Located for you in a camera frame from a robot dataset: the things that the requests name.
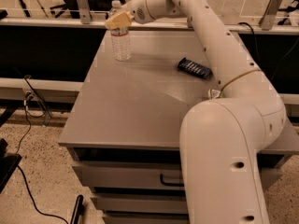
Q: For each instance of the yellow foam-padded gripper finger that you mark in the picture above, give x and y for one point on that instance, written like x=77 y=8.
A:
x=121 y=19

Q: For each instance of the clear plastic water bottle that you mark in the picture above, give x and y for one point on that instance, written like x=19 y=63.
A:
x=120 y=37

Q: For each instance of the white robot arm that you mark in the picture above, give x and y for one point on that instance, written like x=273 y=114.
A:
x=220 y=138

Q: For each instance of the dark blue snack bar wrapper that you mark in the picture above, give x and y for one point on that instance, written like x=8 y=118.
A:
x=195 y=69

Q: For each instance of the grey drawer cabinet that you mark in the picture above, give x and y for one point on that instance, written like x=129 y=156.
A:
x=123 y=131

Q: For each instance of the green chip bag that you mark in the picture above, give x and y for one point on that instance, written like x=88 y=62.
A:
x=213 y=94

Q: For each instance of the black equipment at left edge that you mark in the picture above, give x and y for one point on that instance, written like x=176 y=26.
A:
x=8 y=163

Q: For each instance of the black cylinder on floor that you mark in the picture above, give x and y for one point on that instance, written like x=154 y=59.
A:
x=78 y=210

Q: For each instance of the left metal railing bracket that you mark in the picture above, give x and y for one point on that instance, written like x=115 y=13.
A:
x=84 y=11

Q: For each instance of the metal railing bracket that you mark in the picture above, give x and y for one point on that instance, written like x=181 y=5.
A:
x=189 y=22
x=267 y=21
x=84 y=11

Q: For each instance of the middle metal railing bracket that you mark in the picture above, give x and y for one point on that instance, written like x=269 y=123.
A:
x=189 y=22

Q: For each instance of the wall outlet with plugs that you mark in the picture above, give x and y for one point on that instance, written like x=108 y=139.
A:
x=29 y=95

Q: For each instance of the right metal railing bracket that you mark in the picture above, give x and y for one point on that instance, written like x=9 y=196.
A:
x=267 y=21

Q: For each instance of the black drawer handle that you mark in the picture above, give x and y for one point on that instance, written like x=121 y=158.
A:
x=168 y=183

